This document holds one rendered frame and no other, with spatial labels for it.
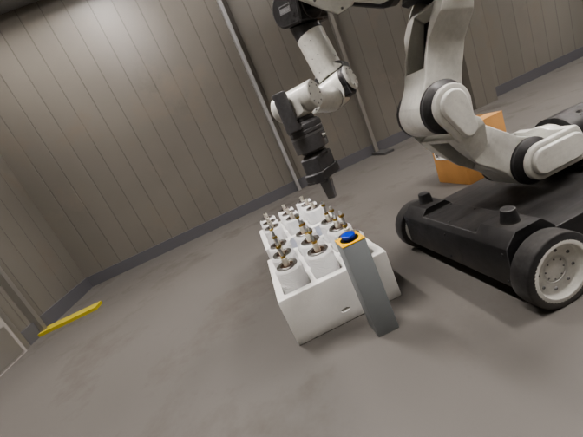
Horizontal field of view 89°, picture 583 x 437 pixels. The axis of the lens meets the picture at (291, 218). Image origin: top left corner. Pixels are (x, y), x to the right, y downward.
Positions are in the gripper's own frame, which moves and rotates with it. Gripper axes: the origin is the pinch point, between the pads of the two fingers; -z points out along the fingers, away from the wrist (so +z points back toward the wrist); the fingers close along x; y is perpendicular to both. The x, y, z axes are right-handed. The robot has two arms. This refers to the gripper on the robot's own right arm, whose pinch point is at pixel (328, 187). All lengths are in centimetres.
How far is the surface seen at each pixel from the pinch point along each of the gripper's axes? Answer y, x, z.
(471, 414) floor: 26, 22, -47
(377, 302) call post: 2.6, 2.5, -36.1
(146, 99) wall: -244, -124, 103
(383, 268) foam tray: -0.4, -13.2, -35.1
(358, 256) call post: 2.4, 2.6, -20.4
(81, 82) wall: -275, -90, 137
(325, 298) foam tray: -15.5, 2.5, -35.6
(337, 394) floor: -4, 26, -47
